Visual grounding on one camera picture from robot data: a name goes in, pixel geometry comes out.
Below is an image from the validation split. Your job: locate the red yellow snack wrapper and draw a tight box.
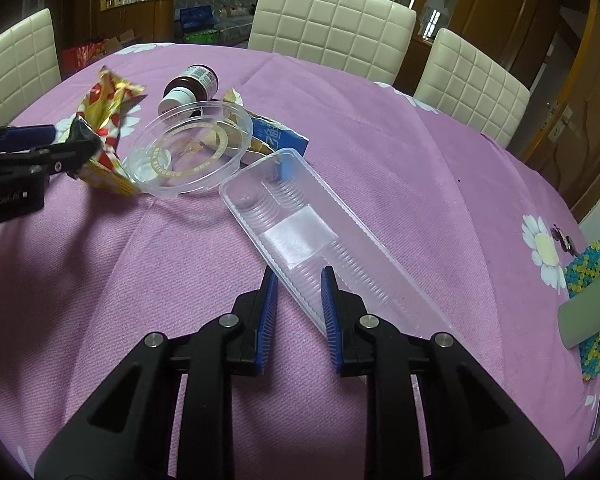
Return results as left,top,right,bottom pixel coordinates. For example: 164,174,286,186
76,66,145,197

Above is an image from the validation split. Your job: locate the round clear plastic lid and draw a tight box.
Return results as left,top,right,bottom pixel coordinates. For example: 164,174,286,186
123,101,253,198

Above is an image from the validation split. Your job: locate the dark brown medicine bottle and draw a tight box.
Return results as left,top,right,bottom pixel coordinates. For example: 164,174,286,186
158,65,219,115

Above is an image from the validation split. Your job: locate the torn blue cardboard box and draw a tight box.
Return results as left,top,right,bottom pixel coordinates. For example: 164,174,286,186
240,110,309,167

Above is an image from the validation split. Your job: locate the long clear plastic tray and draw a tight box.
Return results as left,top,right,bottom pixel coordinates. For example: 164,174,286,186
220,148,454,338

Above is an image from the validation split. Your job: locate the cream chair left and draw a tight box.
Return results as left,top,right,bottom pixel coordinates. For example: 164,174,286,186
0,9,61,125

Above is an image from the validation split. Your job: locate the cream chair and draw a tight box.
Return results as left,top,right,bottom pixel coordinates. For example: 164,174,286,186
414,28,530,148
248,0,416,84
0,9,61,125

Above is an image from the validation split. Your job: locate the purple floral tablecloth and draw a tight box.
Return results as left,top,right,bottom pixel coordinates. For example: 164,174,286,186
0,44,600,479

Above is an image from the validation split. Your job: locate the red gift bag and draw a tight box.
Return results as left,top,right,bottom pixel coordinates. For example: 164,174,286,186
60,41,105,78

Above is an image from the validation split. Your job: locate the brown cardboard box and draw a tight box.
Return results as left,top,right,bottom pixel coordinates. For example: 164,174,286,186
102,29,140,55

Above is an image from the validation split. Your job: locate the beaded colourful tissue box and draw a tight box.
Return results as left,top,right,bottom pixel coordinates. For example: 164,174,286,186
557,240,600,382

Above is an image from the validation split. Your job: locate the grey green flat case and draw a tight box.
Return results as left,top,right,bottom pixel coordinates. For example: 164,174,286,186
557,276,600,349

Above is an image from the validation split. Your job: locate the wooden cabinet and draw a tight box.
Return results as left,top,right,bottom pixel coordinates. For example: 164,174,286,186
96,0,175,42

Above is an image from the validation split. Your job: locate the small black hair clip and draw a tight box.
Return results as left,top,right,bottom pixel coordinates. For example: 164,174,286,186
550,226,580,257

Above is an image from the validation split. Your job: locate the green printed box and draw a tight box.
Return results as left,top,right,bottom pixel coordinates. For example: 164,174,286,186
183,29,220,44

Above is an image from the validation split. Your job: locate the grey sofa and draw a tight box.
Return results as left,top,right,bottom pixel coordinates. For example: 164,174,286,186
173,0,254,47

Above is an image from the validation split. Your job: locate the wooden door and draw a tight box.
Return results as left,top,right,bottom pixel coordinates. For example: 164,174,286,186
521,0,600,221

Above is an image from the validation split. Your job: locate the cream chair middle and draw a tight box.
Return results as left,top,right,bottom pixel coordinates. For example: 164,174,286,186
248,0,416,84

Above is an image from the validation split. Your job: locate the cream chair right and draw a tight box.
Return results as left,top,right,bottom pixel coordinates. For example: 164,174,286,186
414,28,530,148

